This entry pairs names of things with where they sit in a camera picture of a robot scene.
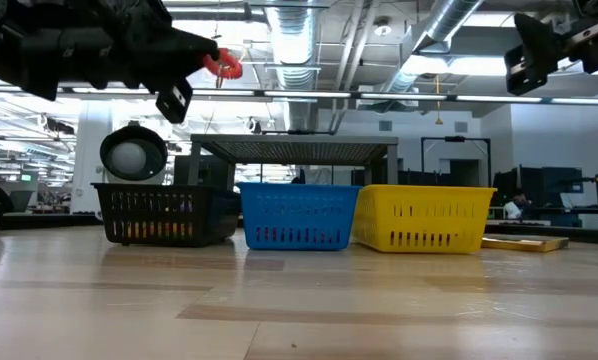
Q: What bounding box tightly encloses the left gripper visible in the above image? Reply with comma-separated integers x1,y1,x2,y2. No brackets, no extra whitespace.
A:
0,0,221,125

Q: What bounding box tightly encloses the red coil keychain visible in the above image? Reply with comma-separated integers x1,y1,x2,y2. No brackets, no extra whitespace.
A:
202,47,244,81

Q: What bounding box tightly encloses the black plastic basket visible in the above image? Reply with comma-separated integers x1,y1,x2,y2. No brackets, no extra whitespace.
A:
91,182,241,249

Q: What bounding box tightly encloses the yellow plastic basket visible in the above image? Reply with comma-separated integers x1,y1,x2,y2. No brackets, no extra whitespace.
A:
351,183,498,255

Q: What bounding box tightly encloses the yellow card pack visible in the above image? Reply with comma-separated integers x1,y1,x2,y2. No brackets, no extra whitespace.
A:
481,233,570,254

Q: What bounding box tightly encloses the blue plastic basket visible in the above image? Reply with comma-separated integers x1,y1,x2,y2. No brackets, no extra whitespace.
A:
236,182,363,252

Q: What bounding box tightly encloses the white cylindrical spotlight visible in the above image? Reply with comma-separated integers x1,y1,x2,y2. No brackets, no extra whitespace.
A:
98,119,169,185

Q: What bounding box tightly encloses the yellow hanging pendant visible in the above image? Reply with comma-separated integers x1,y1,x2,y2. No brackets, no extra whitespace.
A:
432,73,444,126

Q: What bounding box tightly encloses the black robot station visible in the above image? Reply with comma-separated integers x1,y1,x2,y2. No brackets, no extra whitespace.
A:
488,164,598,229

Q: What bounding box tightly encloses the grey perforated metal riser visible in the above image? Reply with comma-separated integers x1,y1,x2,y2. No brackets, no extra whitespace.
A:
187,133,400,186

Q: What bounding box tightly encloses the person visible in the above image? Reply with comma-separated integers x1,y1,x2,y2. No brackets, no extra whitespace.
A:
502,192,530,221

